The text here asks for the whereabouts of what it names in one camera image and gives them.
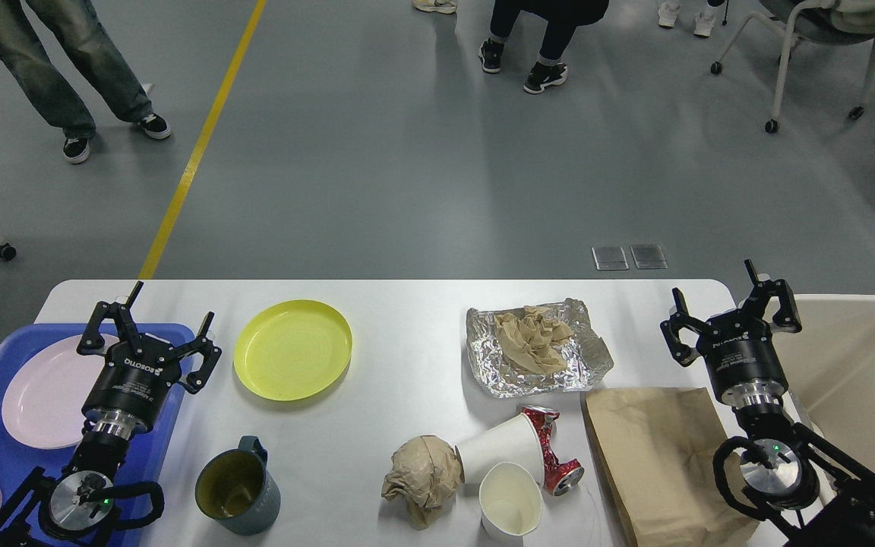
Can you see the lying white paper cup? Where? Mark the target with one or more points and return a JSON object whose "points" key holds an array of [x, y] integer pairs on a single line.
{"points": [[513, 441]]}

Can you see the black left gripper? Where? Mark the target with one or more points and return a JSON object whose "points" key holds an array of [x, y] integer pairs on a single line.
{"points": [[130, 377]]}

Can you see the right floor outlet plate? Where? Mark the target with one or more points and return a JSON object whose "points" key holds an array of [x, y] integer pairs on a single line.
{"points": [[649, 257]]}

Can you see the white plastic bin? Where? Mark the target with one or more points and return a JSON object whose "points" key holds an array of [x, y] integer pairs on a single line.
{"points": [[830, 366]]}

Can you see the crumpled brown paper ball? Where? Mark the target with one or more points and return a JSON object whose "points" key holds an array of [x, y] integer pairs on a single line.
{"points": [[426, 472]]}

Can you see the aluminium foil sheet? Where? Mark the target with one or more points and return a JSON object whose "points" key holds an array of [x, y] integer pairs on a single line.
{"points": [[587, 355]]}

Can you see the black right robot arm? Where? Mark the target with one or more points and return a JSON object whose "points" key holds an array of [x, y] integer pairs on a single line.
{"points": [[779, 469]]}

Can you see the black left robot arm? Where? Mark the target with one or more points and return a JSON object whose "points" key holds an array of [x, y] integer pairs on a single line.
{"points": [[82, 501]]}

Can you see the person in black trousers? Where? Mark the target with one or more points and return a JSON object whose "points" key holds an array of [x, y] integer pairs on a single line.
{"points": [[562, 19]]}

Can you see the floor outlet plate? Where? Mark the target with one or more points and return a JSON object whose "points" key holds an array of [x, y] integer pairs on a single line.
{"points": [[610, 258], [649, 257]]}

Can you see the left floor outlet plate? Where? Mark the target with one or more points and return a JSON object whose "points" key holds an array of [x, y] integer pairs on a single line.
{"points": [[610, 258]]}

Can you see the brown paper bag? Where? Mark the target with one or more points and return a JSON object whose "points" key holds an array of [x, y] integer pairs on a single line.
{"points": [[658, 445]]}

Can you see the upright white paper cup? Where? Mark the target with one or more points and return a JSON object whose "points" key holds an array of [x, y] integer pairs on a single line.
{"points": [[511, 502]]}

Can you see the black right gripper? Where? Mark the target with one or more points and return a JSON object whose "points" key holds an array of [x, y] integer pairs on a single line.
{"points": [[747, 361]]}

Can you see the dark green mug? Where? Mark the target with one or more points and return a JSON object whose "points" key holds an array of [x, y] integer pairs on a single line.
{"points": [[237, 490]]}

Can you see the pink plate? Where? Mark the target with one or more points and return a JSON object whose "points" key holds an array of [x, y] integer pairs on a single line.
{"points": [[42, 407]]}

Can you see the yellow plate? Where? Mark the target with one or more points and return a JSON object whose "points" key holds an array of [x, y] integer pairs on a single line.
{"points": [[293, 350]]}

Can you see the office chair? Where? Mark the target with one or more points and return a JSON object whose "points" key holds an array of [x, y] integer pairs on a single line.
{"points": [[833, 23]]}

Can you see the crushed red can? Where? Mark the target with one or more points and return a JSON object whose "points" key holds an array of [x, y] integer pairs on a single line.
{"points": [[559, 478]]}

